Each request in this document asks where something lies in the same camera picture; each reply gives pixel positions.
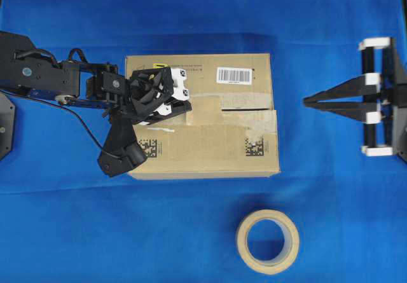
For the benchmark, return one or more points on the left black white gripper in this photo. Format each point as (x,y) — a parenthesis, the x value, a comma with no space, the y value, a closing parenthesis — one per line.
(158,95)

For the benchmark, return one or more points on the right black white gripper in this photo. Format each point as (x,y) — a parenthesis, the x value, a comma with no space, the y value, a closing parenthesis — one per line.
(384,128)

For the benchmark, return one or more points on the cut beige tape piece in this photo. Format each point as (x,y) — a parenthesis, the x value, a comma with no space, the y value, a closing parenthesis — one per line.
(206,110)

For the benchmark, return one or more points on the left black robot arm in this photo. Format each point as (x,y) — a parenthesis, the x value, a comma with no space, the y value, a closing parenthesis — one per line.
(29,71)

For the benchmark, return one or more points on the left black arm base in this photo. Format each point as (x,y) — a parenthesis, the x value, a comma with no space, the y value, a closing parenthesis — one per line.
(7,120)

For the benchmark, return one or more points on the brown cardboard box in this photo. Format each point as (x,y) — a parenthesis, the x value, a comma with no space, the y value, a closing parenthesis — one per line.
(245,145)

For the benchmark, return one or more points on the beige masking tape roll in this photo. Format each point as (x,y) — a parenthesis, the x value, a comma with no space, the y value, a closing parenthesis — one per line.
(286,256)

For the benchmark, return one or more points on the blue table cloth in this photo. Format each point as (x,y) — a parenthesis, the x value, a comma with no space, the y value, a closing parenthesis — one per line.
(63,220)

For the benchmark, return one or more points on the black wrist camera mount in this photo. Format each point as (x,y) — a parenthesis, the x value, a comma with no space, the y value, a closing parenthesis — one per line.
(121,150)

